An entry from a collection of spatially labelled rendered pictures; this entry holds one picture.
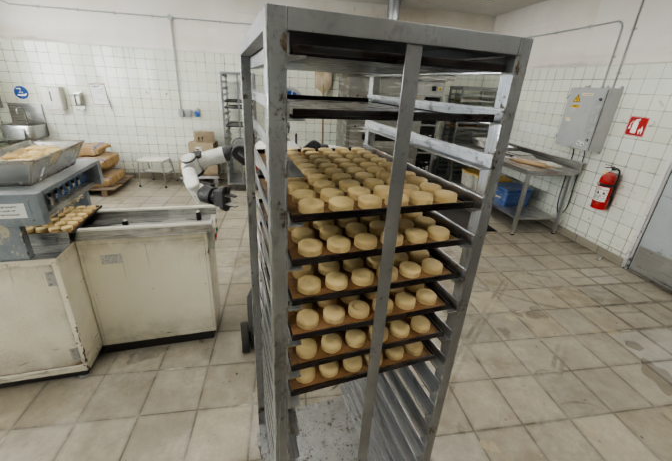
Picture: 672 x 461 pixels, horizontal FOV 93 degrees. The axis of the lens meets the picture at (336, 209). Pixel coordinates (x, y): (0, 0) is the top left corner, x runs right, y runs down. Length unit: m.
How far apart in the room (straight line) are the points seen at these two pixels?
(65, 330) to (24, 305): 0.23
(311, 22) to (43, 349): 2.30
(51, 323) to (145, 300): 0.44
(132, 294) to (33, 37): 5.21
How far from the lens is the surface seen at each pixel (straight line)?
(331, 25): 0.53
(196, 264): 2.21
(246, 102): 1.11
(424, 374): 1.08
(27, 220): 2.09
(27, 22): 6.99
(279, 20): 0.51
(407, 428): 1.30
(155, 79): 6.27
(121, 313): 2.49
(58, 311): 2.33
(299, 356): 0.81
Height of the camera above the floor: 1.72
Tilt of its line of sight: 21 degrees down
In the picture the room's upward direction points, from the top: 3 degrees clockwise
